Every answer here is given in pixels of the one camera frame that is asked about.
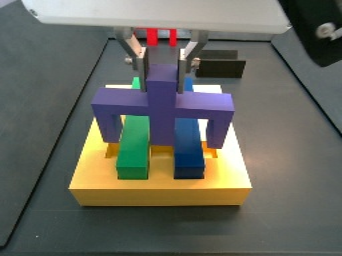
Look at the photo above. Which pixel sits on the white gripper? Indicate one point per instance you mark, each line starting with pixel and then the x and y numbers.
pixel 241 16

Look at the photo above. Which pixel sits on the purple three-legged block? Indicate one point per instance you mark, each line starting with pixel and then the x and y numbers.
pixel 163 105

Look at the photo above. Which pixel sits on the yellow slotted base board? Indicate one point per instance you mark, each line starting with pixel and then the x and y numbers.
pixel 97 187

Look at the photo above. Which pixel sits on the red three-legged block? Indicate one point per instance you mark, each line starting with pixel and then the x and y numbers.
pixel 151 34

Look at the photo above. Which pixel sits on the black foam holder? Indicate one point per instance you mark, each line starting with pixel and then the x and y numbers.
pixel 219 64

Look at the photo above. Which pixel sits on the green long bar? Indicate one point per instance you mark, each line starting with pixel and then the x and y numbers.
pixel 133 149

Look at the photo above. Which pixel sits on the blue long bar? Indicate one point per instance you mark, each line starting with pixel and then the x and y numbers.
pixel 188 160

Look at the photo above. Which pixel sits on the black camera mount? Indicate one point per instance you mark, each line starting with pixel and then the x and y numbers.
pixel 316 22

